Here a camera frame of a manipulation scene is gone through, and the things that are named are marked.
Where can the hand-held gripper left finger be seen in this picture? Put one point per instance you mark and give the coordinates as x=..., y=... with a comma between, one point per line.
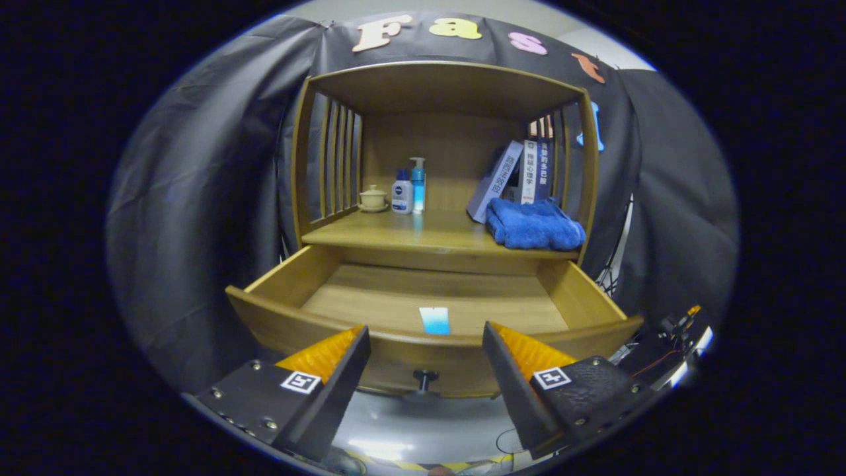
x=334, y=403

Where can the black backdrop cloth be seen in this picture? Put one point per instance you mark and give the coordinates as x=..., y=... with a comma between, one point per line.
x=198, y=198

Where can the blue tube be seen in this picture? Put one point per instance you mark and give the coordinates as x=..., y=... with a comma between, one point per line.
x=435, y=322

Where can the wooden cabinet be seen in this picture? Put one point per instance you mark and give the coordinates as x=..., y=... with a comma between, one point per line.
x=449, y=86

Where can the black tripod stand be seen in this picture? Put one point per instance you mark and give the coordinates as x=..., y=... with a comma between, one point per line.
x=611, y=277

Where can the beige lidded teacup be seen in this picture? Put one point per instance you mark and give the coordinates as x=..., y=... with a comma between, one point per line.
x=373, y=198

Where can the blue folded towel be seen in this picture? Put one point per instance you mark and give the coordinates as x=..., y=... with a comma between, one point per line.
x=532, y=225

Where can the white bottle with blue cap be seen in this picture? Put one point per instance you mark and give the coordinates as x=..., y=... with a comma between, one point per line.
x=402, y=197

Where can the wooden drawer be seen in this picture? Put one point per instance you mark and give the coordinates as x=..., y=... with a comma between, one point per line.
x=429, y=291

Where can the white book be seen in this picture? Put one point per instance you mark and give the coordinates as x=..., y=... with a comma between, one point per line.
x=529, y=172

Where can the dark blue book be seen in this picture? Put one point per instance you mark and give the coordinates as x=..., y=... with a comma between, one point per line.
x=542, y=172

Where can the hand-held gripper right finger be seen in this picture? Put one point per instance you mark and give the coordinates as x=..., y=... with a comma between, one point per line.
x=515, y=390

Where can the blue pump bottle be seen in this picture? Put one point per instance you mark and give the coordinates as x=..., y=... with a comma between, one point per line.
x=418, y=188

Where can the wooden countertop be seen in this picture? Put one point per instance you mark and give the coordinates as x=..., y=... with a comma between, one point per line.
x=410, y=231

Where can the pale purple book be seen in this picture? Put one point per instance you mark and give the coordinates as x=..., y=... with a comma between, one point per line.
x=496, y=182

